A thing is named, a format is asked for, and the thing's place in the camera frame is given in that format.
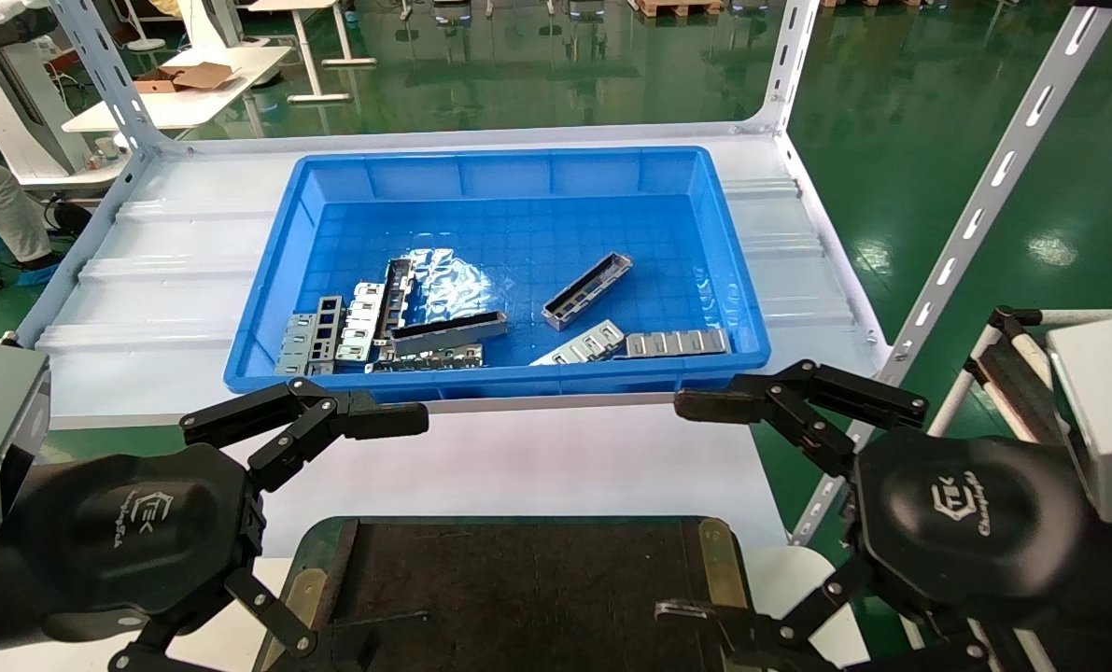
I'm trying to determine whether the long black-topped metal channel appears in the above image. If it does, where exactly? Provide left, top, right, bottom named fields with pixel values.
left=390, top=311, right=509, bottom=357

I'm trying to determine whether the small white pedestal table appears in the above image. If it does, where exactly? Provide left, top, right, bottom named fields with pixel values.
left=238, top=0, right=378, bottom=105

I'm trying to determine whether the dark plate with square holes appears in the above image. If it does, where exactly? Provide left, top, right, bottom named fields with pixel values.
left=274, top=296, right=345, bottom=377

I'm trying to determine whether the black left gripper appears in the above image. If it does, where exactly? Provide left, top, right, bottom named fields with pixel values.
left=12, top=378, right=429, bottom=672

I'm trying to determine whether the black container with brass edges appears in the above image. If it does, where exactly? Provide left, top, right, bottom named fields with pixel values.
left=252, top=516, right=764, bottom=672

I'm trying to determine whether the flat ribbed metal strip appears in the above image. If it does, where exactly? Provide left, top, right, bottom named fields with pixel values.
left=625, top=328, right=731, bottom=360

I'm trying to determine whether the white machine housing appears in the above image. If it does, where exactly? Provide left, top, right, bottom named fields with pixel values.
left=0, top=0, right=95, bottom=184

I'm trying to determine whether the brown cardboard box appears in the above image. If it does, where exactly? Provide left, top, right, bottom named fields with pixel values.
left=133, top=62, right=245, bottom=95

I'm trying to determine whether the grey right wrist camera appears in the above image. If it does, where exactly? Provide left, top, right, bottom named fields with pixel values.
left=1046, top=314, right=1112, bottom=525

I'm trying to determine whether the silver slotted metal bracket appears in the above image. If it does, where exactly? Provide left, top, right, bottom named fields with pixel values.
left=335, top=282, right=387, bottom=365

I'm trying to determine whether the thin perforated metal strip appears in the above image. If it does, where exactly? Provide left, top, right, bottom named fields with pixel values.
left=365, top=343, right=485, bottom=373

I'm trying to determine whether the dark narrow metal channel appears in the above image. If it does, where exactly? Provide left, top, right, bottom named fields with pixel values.
left=373, top=259, right=417, bottom=346

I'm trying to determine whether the seated person in beige trousers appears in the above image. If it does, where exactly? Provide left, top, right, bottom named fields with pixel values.
left=0, top=160, right=63, bottom=287

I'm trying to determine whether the wooden pallet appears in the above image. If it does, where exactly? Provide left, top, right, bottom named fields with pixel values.
left=634, top=0, right=726, bottom=19

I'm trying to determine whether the blue plastic bin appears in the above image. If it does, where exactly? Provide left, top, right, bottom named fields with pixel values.
left=223, top=146, right=771, bottom=407

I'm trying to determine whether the grey metal channel part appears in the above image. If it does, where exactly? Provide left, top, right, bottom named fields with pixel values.
left=542, top=252, right=634, bottom=331

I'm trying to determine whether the white stand with black strap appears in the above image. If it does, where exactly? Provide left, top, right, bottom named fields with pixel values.
left=929, top=306, right=1112, bottom=445

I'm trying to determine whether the white metal shelving rack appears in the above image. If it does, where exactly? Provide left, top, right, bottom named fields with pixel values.
left=16, top=0, right=1112, bottom=548

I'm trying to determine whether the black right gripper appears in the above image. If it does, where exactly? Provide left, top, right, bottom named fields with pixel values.
left=656, top=359, right=1094, bottom=672

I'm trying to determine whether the large white work table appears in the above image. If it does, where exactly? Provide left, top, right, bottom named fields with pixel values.
left=62, top=45, right=293, bottom=134

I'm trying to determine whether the angled slotted metal bracket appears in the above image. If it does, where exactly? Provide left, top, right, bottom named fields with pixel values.
left=529, top=319, right=626, bottom=367

